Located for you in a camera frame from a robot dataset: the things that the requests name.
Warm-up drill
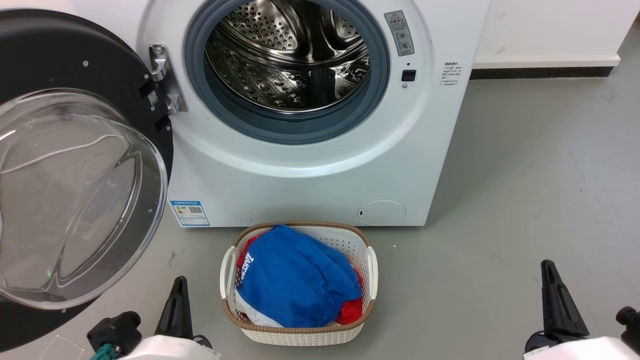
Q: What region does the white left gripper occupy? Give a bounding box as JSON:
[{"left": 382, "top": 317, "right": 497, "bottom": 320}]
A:
[{"left": 116, "top": 276, "right": 222, "bottom": 360}]

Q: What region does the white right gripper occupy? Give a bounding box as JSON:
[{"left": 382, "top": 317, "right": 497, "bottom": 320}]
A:
[{"left": 522, "top": 259, "right": 640, "bottom": 360}]

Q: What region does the washer door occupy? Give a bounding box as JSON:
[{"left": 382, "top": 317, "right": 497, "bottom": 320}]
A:
[{"left": 0, "top": 8, "right": 175, "bottom": 353}]

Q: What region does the white front-load washing machine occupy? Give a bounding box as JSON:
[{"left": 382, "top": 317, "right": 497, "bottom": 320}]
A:
[{"left": 70, "top": 0, "right": 494, "bottom": 229}]

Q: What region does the silver metal door hinge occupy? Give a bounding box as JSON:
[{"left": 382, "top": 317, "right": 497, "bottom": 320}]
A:
[{"left": 148, "top": 43, "right": 190, "bottom": 116}]

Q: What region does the white garment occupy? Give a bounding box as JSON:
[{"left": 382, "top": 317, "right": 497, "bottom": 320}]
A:
[{"left": 234, "top": 291, "right": 284, "bottom": 329}]

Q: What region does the blue energy label sticker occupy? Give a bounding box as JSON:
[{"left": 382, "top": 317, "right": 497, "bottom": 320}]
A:
[{"left": 169, "top": 200, "right": 211, "bottom": 228}]

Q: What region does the blue jersey garment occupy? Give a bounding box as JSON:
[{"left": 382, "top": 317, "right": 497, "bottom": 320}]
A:
[{"left": 234, "top": 224, "right": 363, "bottom": 329}]

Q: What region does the white perforated laundry basket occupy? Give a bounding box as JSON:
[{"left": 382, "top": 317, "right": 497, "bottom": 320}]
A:
[{"left": 220, "top": 221, "right": 380, "bottom": 347}]

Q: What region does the red garment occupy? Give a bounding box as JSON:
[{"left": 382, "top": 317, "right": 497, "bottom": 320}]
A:
[{"left": 237, "top": 234, "right": 364, "bottom": 326}]

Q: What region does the round white filter cover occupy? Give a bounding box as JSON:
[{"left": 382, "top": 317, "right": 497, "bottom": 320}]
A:
[{"left": 357, "top": 200, "right": 407, "bottom": 226}]

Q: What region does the white and black baseboard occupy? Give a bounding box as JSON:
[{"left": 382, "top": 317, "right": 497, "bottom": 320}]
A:
[{"left": 469, "top": 54, "right": 622, "bottom": 81}]

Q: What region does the stainless steel perforated drum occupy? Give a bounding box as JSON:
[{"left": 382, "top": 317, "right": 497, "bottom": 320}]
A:
[{"left": 204, "top": 0, "right": 373, "bottom": 114}]

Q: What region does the grey warning sticker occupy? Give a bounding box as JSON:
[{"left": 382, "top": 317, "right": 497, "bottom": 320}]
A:
[{"left": 383, "top": 10, "right": 416, "bottom": 57}]

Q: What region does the teal cable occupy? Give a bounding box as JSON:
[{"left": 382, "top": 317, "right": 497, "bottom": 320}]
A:
[{"left": 90, "top": 343, "right": 119, "bottom": 360}]

